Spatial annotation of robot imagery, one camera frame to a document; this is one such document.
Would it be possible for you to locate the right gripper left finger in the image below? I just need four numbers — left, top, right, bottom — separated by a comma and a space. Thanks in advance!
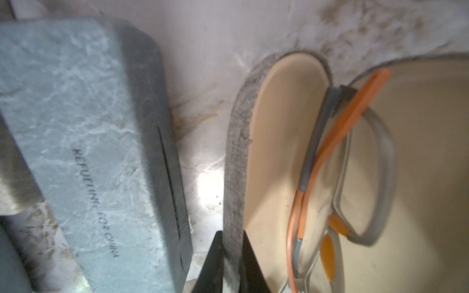
192, 231, 224, 293

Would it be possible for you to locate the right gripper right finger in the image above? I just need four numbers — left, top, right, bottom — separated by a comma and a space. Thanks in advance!
239, 232, 271, 293

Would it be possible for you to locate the beige case with brown glasses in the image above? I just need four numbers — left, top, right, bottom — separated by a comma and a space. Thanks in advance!
222, 51, 469, 293

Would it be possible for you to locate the grey case mint lining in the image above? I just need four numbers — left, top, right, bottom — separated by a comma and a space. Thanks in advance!
1, 18, 192, 293

